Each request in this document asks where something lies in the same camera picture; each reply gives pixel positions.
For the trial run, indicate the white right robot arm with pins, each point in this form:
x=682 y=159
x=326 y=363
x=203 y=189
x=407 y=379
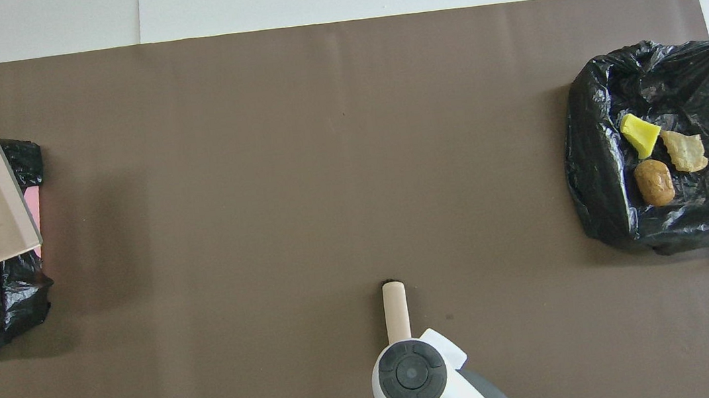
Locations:
x=446 y=397

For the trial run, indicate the yellow rectangular sponge piece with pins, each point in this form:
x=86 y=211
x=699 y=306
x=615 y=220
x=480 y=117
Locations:
x=639 y=133

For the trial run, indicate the beige hand brush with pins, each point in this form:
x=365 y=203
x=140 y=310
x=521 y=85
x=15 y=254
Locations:
x=396 y=309

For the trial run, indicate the pale bread chunk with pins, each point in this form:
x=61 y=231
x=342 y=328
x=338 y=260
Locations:
x=685 y=150

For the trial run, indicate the brown oval bread roll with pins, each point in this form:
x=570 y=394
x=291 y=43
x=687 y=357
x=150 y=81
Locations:
x=654 y=184

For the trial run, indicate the brown paper table mat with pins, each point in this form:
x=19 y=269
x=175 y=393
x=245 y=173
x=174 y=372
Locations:
x=256 y=170

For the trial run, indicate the pink plastic bin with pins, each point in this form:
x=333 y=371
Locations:
x=34 y=204

